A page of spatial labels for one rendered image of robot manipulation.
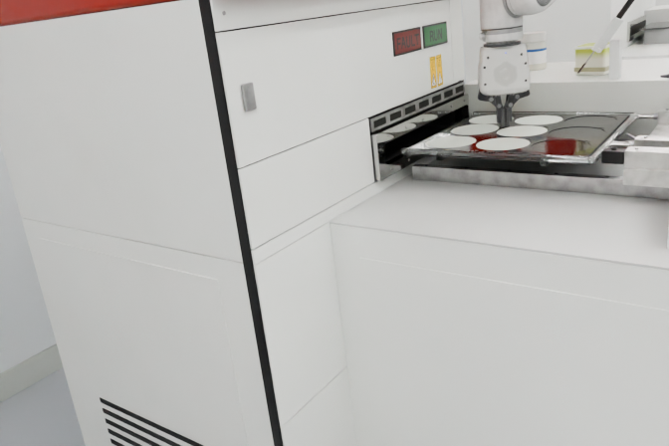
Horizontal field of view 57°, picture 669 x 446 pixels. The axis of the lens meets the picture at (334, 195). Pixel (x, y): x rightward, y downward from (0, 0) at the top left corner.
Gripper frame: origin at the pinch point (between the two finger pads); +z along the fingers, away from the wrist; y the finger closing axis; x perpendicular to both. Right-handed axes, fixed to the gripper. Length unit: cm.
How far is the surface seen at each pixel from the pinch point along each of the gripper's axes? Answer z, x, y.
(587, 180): 7.7, -25.2, 9.4
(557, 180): 8.1, -22.5, 5.0
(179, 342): 30, -34, -67
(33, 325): 72, 58, -158
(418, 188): 10.2, -13.5, -19.8
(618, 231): 10.1, -43.5, 8.1
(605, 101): 0.0, 6.2, 23.2
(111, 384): 47, -20, -90
